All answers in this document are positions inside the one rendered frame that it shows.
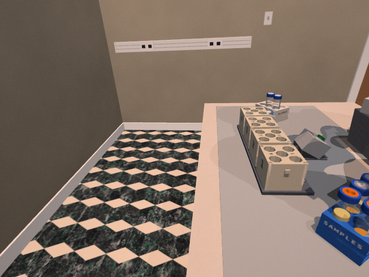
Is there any grey tube rack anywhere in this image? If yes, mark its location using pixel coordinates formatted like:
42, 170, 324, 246
255, 101, 289, 123

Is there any grey bench mat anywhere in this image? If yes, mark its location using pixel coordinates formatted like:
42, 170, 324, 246
216, 106, 369, 277

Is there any blue tube rack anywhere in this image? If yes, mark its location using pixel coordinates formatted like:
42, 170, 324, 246
315, 205, 369, 266

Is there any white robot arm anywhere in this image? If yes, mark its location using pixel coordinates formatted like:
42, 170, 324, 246
360, 97, 369, 115

